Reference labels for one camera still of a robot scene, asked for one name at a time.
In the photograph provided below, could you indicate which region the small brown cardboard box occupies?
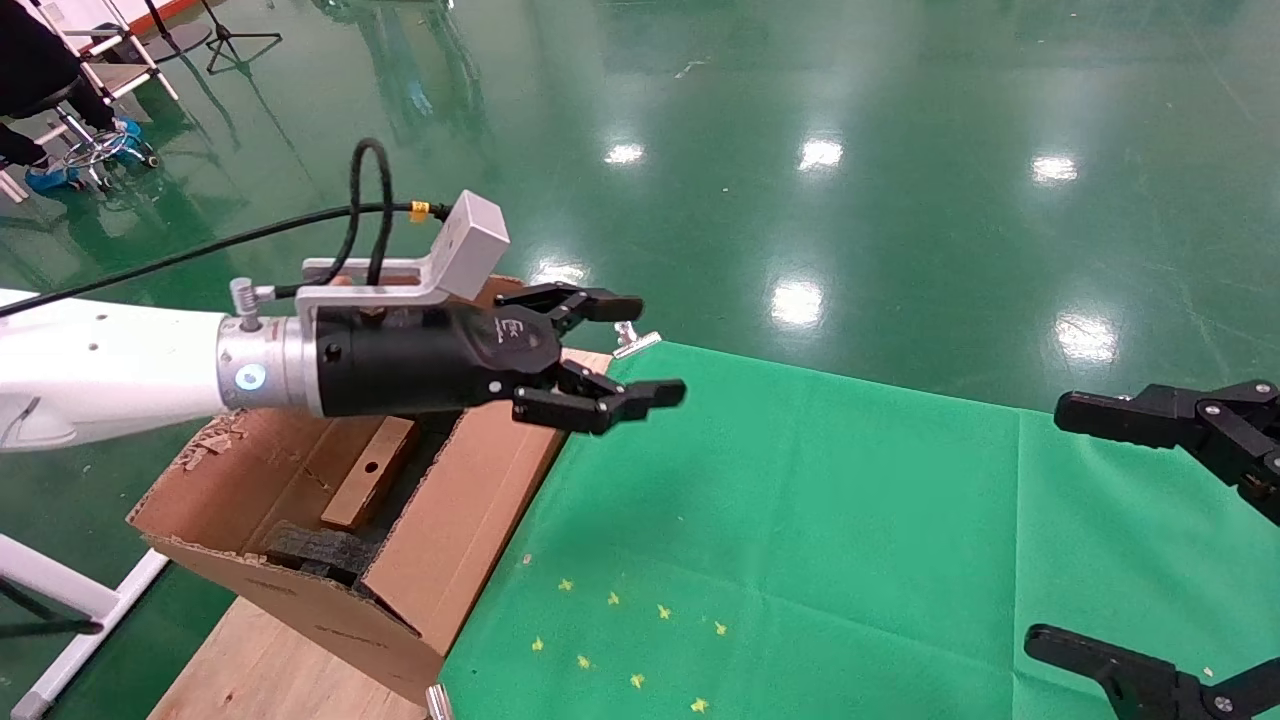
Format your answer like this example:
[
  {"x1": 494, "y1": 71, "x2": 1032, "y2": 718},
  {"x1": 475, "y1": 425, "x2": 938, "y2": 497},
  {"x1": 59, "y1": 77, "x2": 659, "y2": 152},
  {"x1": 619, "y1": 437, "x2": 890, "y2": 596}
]
[{"x1": 320, "y1": 415, "x2": 420, "y2": 532}]

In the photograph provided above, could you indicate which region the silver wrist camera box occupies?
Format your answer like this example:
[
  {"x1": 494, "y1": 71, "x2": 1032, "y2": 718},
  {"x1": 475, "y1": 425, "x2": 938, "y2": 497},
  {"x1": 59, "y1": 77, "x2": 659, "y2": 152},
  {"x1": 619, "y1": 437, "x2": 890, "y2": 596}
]
[{"x1": 230, "y1": 190, "x2": 512, "y2": 323}]

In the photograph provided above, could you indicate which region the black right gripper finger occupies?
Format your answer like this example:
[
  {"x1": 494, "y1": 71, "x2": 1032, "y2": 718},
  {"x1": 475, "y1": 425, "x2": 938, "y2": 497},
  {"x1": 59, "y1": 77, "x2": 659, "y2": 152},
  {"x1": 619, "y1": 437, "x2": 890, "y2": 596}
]
[
  {"x1": 1053, "y1": 380, "x2": 1280, "y2": 526},
  {"x1": 1022, "y1": 625, "x2": 1280, "y2": 720}
]

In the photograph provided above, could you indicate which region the white metal rack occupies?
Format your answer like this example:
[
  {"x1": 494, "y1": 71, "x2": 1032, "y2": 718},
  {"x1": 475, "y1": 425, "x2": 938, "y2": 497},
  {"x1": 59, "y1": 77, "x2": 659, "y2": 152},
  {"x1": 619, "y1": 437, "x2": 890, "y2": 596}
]
[{"x1": 28, "y1": 0, "x2": 183, "y2": 103}]

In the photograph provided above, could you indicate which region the wheeled metal stool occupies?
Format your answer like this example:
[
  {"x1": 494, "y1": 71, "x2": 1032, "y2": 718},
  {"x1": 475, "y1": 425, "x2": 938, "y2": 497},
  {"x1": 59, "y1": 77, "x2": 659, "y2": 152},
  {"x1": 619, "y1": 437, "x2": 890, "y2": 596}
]
[{"x1": 40, "y1": 85, "x2": 161, "y2": 193}]

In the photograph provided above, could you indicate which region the large open cardboard carton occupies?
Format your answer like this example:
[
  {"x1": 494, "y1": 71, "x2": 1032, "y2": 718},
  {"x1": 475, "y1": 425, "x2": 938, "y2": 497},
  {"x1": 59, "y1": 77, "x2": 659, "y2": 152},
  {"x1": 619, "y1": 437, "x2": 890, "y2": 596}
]
[{"x1": 126, "y1": 275, "x2": 614, "y2": 706}]

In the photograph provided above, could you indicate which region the person in black clothes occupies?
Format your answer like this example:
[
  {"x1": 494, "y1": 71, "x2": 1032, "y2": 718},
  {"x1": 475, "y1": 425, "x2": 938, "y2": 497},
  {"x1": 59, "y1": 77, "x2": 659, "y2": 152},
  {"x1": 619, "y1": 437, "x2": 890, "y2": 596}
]
[{"x1": 0, "y1": 0, "x2": 117, "y2": 169}]

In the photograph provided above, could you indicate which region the white metal frame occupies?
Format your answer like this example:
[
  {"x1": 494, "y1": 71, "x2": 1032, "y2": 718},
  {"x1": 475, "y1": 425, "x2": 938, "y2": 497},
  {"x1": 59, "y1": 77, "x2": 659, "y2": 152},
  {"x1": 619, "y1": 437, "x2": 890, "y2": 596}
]
[{"x1": 0, "y1": 535, "x2": 171, "y2": 720}]

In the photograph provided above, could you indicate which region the green table cloth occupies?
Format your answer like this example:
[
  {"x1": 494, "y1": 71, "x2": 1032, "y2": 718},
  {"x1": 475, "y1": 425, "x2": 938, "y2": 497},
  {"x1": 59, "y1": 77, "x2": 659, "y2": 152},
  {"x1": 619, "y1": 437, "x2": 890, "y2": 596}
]
[{"x1": 440, "y1": 340, "x2": 1280, "y2": 720}]

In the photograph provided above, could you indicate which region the black foam insert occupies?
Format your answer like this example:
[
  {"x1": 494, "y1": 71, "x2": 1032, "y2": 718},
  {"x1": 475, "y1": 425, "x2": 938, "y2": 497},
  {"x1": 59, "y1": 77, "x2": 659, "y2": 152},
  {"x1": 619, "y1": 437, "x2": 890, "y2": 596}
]
[{"x1": 262, "y1": 519, "x2": 383, "y2": 587}]

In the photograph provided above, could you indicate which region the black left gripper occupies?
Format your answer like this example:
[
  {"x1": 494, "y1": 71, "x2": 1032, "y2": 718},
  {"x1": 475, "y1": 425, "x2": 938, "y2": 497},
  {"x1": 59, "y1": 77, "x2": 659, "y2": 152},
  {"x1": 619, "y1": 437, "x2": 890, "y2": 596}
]
[{"x1": 315, "y1": 282, "x2": 688, "y2": 437}]

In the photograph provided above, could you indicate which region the black tripod stand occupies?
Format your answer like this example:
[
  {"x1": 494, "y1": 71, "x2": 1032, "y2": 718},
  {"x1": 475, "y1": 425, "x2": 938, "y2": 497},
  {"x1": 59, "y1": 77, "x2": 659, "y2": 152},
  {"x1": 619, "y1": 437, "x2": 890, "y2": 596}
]
[{"x1": 198, "y1": 0, "x2": 284, "y2": 77}]

